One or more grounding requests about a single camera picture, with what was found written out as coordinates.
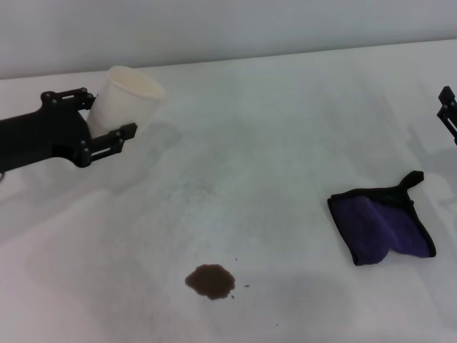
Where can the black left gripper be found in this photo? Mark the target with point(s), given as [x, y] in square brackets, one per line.
[43, 134]

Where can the white paper cup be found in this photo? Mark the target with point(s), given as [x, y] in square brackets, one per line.
[119, 103]

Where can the purple rag with black trim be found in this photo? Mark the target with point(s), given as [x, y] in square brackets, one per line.
[385, 225]

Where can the brown liquid stain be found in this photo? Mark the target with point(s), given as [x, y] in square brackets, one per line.
[210, 281]

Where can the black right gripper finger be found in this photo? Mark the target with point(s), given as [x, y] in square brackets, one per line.
[450, 114]

